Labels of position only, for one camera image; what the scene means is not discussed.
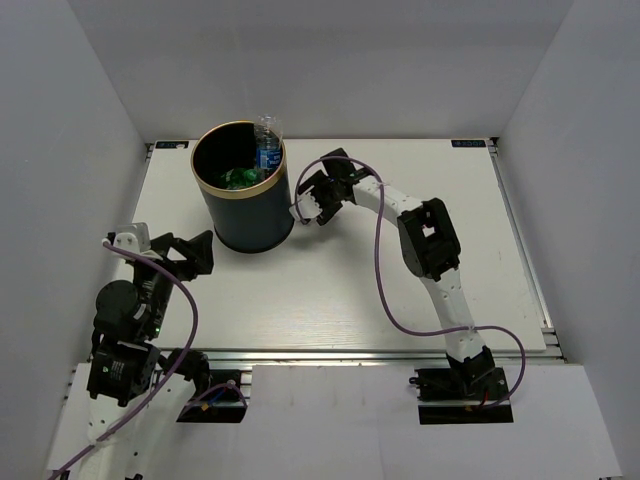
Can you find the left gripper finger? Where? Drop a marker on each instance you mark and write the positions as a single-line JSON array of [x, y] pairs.
[[170, 249], [198, 256]]

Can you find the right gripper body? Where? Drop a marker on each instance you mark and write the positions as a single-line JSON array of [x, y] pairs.
[[333, 190]]

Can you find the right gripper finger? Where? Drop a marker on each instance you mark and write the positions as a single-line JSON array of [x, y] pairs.
[[317, 185], [336, 162]]

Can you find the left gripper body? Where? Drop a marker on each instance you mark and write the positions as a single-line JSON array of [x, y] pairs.
[[158, 286]]

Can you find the blue label water bottle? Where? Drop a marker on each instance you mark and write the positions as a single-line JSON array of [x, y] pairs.
[[268, 135]]

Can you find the green plastic bottle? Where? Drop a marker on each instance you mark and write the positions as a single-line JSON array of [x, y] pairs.
[[240, 178]]

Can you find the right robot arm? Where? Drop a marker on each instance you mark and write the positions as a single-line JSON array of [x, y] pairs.
[[429, 245]]

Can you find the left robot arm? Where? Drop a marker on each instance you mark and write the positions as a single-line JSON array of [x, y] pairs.
[[135, 393]]

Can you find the black bin with gold rim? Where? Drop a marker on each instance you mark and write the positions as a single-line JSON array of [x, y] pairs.
[[251, 220]]

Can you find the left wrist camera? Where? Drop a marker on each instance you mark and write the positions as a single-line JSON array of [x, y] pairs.
[[129, 239]]

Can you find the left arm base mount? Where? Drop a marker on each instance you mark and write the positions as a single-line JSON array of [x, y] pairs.
[[221, 400]]

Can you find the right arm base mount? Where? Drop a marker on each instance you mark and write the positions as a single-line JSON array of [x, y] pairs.
[[442, 400]]

